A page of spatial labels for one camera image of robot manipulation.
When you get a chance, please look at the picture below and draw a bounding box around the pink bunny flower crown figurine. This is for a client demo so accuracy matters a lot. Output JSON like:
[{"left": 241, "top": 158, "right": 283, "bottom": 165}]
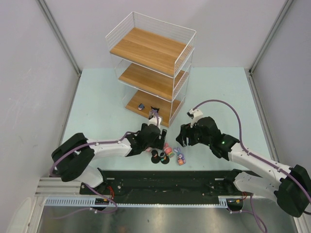
[{"left": 163, "top": 142, "right": 174, "bottom": 158}]

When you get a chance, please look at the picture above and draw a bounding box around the black duck figurine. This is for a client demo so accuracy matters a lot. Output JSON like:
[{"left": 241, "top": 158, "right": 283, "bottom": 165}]
[
  {"left": 151, "top": 150, "right": 160, "bottom": 164},
  {"left": 160, "top": 152, "right": 170, "bottom": 165}
]

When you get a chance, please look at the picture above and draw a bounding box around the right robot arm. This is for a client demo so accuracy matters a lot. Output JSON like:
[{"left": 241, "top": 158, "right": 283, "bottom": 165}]
[{"left": 176, "top": 117, "right": 311, "bottom": 217}]

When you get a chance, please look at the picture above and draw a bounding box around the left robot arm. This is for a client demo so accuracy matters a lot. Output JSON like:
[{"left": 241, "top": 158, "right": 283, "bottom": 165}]
[{"left": 50, "top": 123, "right": 167, "bottom": 188}]

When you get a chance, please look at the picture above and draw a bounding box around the purple rabbit figurine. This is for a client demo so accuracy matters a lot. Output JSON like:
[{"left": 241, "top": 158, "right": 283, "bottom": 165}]
[{"left": 174, "top": 147, "right": 186, "bottom": 166}]

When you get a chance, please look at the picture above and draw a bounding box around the black eared purple figurine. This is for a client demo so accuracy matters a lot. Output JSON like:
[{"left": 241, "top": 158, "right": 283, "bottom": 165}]
[{"left": 151, "top": 107, "right": 160, "bottom": 114}]

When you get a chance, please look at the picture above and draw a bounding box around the small blue lying figurine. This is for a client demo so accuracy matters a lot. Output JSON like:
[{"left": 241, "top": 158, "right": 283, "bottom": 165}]
[{"left": 138, "top": 103, "right": 145, "bottom": 111}]

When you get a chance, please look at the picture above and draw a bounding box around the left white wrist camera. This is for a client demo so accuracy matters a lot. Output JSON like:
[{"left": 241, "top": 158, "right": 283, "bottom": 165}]
[{"left": 148, "top": 110, "right": 162, "bottom": 129}]

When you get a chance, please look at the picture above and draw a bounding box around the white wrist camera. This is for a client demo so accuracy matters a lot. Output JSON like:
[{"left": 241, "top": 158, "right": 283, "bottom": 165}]
[
  {"left": 148, "top": 110, "right": 162, "bottom": 129},
  {"left": 187, "top": 109, "right": 203, "bottom": 128}
]

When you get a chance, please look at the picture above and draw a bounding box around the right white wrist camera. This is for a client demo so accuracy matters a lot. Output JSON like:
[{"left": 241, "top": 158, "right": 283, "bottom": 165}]
[{"left": 187, "top": 109, "right": 203, "bottom": 128}]

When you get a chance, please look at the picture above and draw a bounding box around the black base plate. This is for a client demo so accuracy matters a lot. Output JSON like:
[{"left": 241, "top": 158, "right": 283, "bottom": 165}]
[{"left": 95, "top": 170, "right": 245, "bottom": 205}]

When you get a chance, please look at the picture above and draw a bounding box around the white wire three-tier shelf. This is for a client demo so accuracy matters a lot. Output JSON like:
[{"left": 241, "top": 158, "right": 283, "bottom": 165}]
[{"left": 105, "top": 12, "right": 196, "bottom": 127}]

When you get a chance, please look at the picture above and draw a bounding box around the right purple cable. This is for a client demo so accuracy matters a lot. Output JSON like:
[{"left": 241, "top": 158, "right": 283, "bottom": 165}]
[{"left": 194, "top": 99, "right": 311, "bottom": 231}]

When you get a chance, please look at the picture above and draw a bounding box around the purple cable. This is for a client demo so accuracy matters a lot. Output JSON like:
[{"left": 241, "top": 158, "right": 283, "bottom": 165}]
[
  {"left": 50, "top": 109, "right": 161, "bottom": 220},
  {"left": 194, "top": 99, "right": 311, "bottom": 231}
]

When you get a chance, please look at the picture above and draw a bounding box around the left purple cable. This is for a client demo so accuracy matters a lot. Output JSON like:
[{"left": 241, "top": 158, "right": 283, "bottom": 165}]
[{"left": 50, "top": 109, "right": 161, "bottom": 220}]

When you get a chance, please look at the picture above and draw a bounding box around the aluminium frame rail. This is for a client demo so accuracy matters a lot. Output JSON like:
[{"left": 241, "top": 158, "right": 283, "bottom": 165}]
[{"left": 35, "top": 177, "right": 83, "bottom": 199}]

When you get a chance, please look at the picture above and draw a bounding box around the white slotted cable duct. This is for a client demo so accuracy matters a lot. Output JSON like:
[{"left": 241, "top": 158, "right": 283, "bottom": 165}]
[{"left": 45, "top": 196, "right": 229, "bottom": 208}]

